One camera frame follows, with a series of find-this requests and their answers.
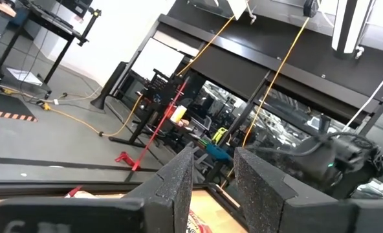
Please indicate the yellow-green object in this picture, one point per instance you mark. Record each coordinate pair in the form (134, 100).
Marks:
(219, 135)

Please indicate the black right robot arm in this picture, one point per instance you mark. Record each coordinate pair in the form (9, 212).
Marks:
(340, 165)

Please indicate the black workstation frame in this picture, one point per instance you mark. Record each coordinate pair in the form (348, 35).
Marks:
(275, 48)

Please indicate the black orange-striped floor mat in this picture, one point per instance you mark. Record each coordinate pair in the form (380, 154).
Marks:
(4, 106)

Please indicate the blue object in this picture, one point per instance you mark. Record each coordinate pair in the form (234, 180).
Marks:
(218, 152)

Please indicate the white paper sheet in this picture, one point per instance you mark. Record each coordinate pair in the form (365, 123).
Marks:
(25, 76)

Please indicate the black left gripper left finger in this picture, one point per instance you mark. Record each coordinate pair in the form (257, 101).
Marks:
(169, 194)

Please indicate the black desk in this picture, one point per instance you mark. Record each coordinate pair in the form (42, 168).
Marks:
(50, 23)

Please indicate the black post with foot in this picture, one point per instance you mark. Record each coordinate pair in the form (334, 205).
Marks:
(109, 87)

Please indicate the yellow cup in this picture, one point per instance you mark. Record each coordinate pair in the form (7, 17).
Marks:
(178, 114)

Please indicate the white board panel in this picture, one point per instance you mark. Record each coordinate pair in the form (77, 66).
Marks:
(157, 59)

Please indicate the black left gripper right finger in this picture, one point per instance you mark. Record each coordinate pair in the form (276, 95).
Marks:
(262, 200)

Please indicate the red noodle packet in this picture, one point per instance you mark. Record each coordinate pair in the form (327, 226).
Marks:
(198, 225)

